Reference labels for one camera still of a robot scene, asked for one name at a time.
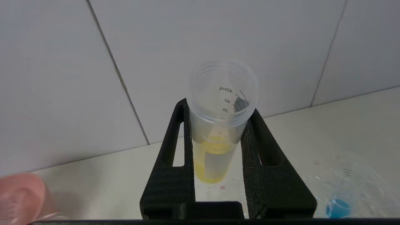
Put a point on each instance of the test tube with yellow pigment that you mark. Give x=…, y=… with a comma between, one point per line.
x=215, y=173

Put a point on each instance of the test tube with blue pigment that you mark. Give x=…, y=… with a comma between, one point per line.
x=339, y=208

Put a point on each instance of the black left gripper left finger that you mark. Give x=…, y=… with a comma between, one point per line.
x=168, y=184

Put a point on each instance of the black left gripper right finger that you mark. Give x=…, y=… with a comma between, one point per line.
x=275, y=190

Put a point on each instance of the clear acrylic test tube rack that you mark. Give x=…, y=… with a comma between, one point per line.
x=372, y=184

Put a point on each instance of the pink bowl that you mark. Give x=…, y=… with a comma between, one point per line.
x=22, y=190

